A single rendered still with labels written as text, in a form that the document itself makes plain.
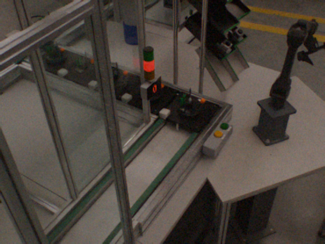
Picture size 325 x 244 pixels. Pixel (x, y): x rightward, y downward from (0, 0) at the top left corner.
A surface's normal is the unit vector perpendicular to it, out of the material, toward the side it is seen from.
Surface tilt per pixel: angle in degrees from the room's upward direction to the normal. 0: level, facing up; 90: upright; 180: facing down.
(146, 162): 0
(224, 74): 45
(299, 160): 0
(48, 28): 90
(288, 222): 0
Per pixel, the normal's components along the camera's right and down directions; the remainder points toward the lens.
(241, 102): -0.03, -0.73
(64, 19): 0.84, 0.35
